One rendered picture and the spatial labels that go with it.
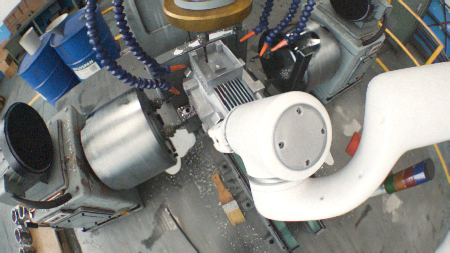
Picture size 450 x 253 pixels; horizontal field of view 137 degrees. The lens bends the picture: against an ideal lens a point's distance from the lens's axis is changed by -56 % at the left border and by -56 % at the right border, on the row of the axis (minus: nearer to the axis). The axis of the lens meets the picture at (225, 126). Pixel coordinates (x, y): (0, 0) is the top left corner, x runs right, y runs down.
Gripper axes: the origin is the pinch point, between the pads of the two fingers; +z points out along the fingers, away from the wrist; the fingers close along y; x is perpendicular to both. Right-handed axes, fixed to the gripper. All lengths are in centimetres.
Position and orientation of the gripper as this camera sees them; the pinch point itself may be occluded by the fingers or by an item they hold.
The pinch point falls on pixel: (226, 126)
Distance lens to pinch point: 47.5
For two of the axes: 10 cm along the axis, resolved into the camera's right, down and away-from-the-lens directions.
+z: -2.1, -0.3, 9.8
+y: 8.7, -4.6, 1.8
